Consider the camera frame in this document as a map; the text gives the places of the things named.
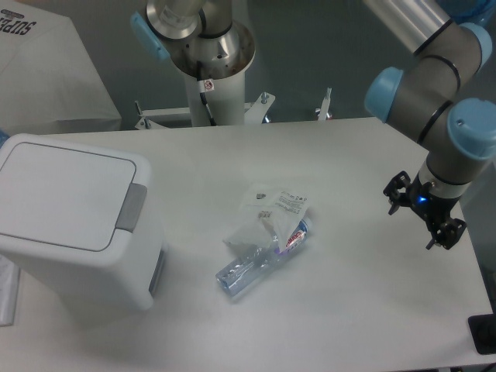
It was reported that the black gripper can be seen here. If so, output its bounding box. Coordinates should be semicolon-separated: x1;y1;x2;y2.
383;170;467;250

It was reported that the white push-top trash can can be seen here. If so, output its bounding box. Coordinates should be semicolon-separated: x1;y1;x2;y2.
1;134;166;311

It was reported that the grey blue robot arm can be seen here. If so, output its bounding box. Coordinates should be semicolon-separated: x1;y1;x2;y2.
364;1;495;249

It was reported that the black device at table edge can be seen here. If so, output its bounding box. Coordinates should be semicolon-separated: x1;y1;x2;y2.
468;314;495;355

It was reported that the metal clamp bolt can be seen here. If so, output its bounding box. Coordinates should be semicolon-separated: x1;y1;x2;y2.
315;88;333;121

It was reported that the crumpled clear plastic bag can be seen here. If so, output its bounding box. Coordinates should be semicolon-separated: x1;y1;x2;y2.
223;184;309;254

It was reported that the clear plastic water bottle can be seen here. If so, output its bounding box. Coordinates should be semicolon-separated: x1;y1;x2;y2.
215;215;313;298

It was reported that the white cloth with lettering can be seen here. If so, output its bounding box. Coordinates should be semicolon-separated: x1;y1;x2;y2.
1;1;121;136

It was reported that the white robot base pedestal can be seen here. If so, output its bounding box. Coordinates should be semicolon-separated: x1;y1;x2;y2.
129;0;256;110

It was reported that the white metal base frame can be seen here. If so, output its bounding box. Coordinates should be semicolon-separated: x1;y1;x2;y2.
135;91;276;130

